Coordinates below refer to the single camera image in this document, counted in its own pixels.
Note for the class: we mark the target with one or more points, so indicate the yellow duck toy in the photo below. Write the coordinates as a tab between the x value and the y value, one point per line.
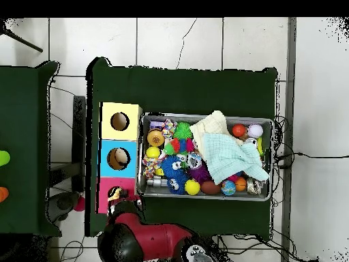
116	194

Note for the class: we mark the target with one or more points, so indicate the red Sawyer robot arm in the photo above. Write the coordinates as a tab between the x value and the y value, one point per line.
152	237

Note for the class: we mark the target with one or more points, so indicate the wooden box with three holes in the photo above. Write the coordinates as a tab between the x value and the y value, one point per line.
120	109

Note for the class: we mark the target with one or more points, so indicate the clear mesh bin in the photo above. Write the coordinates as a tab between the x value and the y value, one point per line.
240	194

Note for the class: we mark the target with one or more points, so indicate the blue spiky monster toy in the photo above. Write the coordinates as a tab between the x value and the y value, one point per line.
170	166

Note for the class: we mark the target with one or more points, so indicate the yellow tennis ball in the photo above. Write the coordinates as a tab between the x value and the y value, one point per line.
153	152

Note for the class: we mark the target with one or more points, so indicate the yellow smiley ball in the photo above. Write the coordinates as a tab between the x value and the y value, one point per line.
192	187

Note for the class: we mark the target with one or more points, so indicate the toy hamburger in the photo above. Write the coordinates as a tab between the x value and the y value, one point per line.
155	137

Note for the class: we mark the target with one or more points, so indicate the green spiky ball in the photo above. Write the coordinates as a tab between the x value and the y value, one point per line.
182	131

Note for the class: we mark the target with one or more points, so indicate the globe print ball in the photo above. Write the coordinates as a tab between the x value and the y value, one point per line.
228	187

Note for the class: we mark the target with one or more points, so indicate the mint green cloth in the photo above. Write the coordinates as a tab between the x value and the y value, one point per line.
226	155

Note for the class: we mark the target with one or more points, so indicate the cream waffle cloth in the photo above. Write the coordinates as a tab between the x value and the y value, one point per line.
212	124

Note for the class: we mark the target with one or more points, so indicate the dark green table cloth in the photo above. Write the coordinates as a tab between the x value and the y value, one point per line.
24	136
185	90

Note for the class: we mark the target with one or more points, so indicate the orange ball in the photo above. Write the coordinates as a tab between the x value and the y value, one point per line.
239	130

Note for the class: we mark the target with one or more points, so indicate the orange toy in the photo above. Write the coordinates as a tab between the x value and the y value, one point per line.
2	194

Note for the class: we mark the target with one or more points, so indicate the lime green toy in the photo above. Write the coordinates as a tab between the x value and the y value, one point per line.
3	158

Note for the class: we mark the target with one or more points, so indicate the white baseball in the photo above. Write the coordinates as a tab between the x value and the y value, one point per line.
255	131

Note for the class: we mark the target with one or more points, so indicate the black tripod leg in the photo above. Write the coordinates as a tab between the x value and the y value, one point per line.
24	42

